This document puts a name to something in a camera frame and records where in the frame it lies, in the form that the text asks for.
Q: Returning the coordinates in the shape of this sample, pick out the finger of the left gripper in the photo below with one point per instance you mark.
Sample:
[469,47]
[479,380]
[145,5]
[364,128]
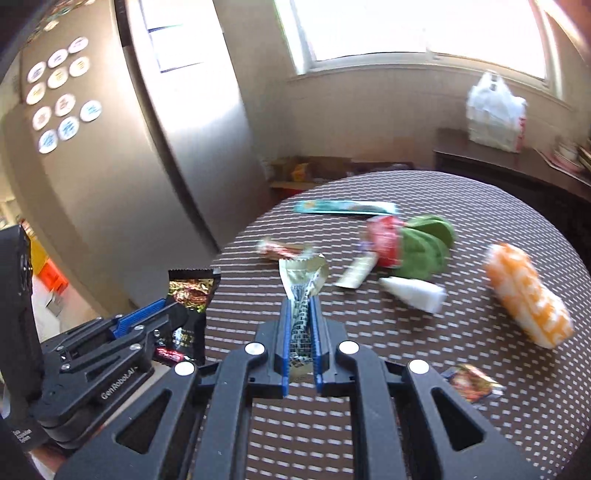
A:
[125,323]

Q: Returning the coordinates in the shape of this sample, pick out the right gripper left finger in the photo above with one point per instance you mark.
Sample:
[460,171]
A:
[193,423]

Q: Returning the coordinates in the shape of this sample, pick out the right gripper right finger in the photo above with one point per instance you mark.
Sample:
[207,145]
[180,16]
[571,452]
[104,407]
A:
[408,422]

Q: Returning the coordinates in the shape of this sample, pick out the black snack bag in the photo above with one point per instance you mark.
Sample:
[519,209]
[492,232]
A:
[194,289]

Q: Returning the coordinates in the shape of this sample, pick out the white plastic squeeze bottle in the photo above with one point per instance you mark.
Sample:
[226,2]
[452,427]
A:
[419,294]

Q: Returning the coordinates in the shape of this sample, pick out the red white candy wrapper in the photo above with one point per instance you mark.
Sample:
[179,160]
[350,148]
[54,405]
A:
[276,250]

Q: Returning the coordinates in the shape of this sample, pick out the silver gold foil wrapper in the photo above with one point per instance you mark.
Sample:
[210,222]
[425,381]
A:
[302,278]

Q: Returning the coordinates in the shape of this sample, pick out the green plush leaf toy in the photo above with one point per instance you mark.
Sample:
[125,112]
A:
[427,241]

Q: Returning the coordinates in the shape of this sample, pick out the orange white plastic bag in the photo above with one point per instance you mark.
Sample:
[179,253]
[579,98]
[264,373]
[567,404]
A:
[540,313]

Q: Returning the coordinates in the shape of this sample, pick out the orange plastic stool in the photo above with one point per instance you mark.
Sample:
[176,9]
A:
[52,278]

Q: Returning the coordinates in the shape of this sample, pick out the small dark red sachet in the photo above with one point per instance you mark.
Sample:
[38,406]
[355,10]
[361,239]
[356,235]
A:
[473,384]

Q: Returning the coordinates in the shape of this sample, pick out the beige flat sachet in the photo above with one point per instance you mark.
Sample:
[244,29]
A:
[358,271]

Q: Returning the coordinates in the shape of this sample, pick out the silver double-door refrigerator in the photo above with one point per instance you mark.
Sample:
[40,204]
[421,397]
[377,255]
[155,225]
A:
[125,141]

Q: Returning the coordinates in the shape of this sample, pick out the teal long snack wrapper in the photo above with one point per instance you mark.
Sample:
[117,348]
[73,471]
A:
[345,207]

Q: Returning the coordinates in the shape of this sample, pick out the brown open cardboard box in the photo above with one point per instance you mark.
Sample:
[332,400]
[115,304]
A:
[325,169]

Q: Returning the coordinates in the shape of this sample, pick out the small yellow box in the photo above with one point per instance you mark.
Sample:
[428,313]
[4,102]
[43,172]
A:
[300,173]

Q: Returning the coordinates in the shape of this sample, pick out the dark wooden side cabinet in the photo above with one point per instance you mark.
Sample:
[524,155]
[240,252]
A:
[560,198]

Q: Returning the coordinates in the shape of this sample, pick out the white plastic shopping bag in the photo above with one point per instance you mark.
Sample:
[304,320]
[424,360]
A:
[496,118]

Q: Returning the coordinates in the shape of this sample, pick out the white framed window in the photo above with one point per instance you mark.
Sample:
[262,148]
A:
[512,38]

